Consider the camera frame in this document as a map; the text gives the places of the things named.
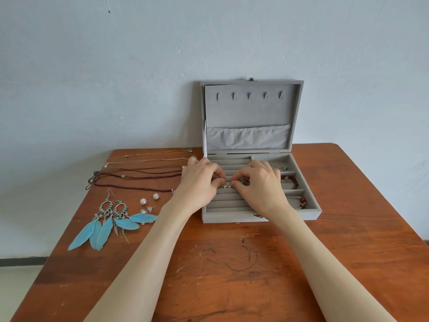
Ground person's left hand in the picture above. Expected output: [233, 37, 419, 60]
[172, 156, 227, 217]

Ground person's right forearm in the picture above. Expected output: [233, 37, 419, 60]
[265, 205, 398, 322]

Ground brown beaded necklace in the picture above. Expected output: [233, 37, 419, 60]
[93, 172, 183, 193]

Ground large blue feather earring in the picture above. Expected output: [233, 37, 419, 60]
[68, 189, 114, 251]
[95, 199, 140, 251]

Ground dark cord necklace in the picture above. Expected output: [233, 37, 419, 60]
[85, 165, 184, 191]

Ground thin silver chain necklace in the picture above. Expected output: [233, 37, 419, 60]
[104, 157, 190, 169]
[119, 148, 193, 160]

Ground brown bead cord bracelet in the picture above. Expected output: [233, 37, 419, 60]
[286, 196, 307, 210]

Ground person's left forearm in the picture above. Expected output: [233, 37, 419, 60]
[83, 197, 199, 322]

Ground person's right hand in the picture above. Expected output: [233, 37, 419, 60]
[230, 160, 293, 221]

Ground grey velvet jewelry box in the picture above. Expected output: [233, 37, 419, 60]
[200, 78, 322, 224]

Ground small blue feather earring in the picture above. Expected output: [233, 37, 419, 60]
[129, 206, 158, 226]

